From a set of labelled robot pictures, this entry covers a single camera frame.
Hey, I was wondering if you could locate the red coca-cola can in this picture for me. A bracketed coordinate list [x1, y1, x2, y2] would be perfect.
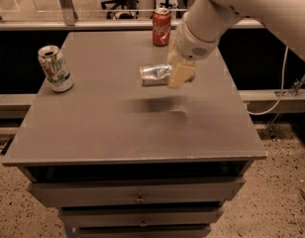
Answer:
[152, 8, 171, 47]

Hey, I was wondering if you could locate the white cable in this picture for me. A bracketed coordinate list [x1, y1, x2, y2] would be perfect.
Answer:
[247, 45, 289, 117]

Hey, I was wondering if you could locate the black office chair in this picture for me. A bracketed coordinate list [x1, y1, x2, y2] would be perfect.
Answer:
[101, 0, 138, 19]

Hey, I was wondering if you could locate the green white 7up can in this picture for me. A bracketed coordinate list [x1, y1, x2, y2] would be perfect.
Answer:
[38, 45, 73, 92]

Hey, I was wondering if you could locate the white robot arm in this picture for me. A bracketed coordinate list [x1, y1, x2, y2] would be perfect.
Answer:
[167, 0, 305, 88]

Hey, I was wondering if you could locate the metal window rail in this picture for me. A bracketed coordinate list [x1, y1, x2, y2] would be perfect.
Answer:
[0, 7, 265, 32]

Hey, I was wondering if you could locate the crushed silver redbull can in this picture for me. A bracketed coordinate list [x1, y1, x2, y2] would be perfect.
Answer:
[140, 63, 172, 87]

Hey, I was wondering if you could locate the grey drawer cabinet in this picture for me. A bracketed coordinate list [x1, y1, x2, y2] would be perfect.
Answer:
[4, 31, 265, 238]

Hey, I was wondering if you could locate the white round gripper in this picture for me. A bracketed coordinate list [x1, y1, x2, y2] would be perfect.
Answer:
[167, 13, 218, 88]

